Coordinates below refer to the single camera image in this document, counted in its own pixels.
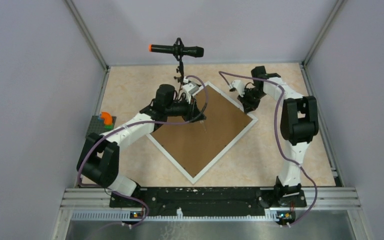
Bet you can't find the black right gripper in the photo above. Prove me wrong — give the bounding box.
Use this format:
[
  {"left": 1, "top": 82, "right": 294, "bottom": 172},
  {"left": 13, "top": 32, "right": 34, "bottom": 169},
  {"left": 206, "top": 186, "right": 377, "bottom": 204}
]
[{"left": 237, "top": 87, "right": 267, "bottom": 113}]

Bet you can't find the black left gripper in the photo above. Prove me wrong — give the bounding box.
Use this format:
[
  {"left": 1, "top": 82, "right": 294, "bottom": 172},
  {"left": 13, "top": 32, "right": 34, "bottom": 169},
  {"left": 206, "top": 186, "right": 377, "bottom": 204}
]
[{"left": 164, "top": 93, "right": 206, "bottom": 123}]

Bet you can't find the white picture frame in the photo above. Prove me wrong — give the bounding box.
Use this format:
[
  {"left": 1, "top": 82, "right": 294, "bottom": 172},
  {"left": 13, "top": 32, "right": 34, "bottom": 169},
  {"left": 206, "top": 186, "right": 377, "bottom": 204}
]
[{"left": 145, "top": 81, "right": 259, "bottom": 185}]

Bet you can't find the silver screwdriver tool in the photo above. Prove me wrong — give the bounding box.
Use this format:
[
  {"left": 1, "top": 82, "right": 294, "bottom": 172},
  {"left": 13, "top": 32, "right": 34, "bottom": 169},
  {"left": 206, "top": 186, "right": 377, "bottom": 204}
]
[{"left": 200, "top": 120, "right": 208, "bottom": 133}]

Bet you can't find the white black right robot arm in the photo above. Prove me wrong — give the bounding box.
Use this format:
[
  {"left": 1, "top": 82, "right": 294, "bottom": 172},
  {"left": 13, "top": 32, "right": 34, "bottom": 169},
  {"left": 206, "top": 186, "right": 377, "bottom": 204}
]
[{"left": 231, "top": 66, "right": 319, "bottom": 206}]

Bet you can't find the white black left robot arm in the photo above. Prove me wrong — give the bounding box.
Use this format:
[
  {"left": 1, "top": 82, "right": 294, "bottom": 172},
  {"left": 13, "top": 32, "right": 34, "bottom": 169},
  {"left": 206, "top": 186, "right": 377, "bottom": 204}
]
[{"left": 76, "top": 82, "right": 206, "bottom": 207}]

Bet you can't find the black microphone tripod stand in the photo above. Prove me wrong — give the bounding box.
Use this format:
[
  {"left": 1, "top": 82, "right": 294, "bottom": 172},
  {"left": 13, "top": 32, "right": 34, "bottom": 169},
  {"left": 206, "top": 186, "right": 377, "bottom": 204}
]
[{"left": 173, "top": 58, "right": 189, "bottom": 92}]

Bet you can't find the black microphone orange tip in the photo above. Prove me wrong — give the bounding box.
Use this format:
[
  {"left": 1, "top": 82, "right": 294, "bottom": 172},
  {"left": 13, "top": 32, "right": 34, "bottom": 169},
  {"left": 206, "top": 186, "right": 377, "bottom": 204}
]
[{"left": 148, "top": 44, "right": 205, "bottom": 58}]

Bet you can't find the green toy block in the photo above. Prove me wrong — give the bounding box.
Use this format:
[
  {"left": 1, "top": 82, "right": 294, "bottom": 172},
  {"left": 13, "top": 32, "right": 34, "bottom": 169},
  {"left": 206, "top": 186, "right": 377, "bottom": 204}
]
[{"left": 104, "top": 123, "right": 114, "bottom": 131}]

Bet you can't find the orange curved toy block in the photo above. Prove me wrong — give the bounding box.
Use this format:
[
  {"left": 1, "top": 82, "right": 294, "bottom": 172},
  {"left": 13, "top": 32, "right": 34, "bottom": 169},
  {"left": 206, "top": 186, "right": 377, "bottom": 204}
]
[{"left": 100, "top": 111, "right": 113, "bottom": 125}]

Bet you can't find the grey lego baseplate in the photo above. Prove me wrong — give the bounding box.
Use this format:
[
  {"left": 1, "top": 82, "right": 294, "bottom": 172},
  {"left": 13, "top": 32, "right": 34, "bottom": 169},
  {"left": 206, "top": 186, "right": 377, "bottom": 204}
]
[{"left": 85, "top": 115, "right": 117, "bottom": 138}]

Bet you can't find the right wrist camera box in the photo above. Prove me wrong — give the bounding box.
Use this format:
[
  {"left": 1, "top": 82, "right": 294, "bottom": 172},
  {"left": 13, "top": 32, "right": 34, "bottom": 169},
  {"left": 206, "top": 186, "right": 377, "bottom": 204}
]
[{"left": 229, "top": 80, "right": 245, "bottom": 97}]

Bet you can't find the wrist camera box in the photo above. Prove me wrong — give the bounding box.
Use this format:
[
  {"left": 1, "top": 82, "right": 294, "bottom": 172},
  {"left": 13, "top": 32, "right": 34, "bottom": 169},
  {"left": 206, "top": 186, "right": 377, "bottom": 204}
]
[
  {"left": 181, "top": 77, "right": 201, "bottom": 97},
  {"left": 229, "top": 80, "right": 245, "bottom": 97}
]

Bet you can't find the brown frame backing board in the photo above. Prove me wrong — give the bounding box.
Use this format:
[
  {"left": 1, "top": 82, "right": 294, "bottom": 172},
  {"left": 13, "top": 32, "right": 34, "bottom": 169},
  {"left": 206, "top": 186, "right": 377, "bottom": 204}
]
[{"left": 151, "top": 86, "right": 254, "bottom": 179}]

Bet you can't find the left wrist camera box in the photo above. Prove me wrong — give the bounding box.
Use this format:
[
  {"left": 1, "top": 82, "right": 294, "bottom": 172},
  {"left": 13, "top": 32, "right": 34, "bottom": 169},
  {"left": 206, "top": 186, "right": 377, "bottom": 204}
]
[{"left": 181, "top": 77, "right": 201, "bottom": 97}]

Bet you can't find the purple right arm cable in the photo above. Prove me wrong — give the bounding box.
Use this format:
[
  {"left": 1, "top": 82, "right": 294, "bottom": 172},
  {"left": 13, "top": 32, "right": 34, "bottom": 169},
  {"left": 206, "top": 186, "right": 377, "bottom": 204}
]
[{"left": 218, "top": 71, "right": 319, "bottom": 228}]

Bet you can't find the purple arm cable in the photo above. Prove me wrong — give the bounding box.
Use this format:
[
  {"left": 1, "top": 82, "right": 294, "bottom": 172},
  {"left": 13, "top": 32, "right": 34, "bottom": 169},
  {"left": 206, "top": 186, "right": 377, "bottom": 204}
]
[
  {"left": 218, "top": 71, "right": 319, "bottom": 228},
  {"left": 76, "top": 75, "right": 209, "bottom": 229}
]

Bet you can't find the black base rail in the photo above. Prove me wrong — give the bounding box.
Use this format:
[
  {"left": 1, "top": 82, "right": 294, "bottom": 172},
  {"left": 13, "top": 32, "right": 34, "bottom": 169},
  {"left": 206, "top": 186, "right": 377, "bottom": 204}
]
[{"left": 109, "top": 186, "right": 307, "bottom": 217}]

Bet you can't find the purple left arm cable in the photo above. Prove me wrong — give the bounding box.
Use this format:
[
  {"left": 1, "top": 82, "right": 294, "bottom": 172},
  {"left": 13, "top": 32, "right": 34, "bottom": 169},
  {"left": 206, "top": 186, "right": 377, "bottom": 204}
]
[{"left": 76, "top": 75, "right": 209, "bottom": 229}]

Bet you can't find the aluminium front rail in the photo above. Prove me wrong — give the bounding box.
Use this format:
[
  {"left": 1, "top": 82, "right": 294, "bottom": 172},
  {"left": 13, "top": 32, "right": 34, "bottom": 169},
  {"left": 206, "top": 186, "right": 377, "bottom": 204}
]
[{"left": 52, "top": 187, "right": 374, "bottom": 240}]

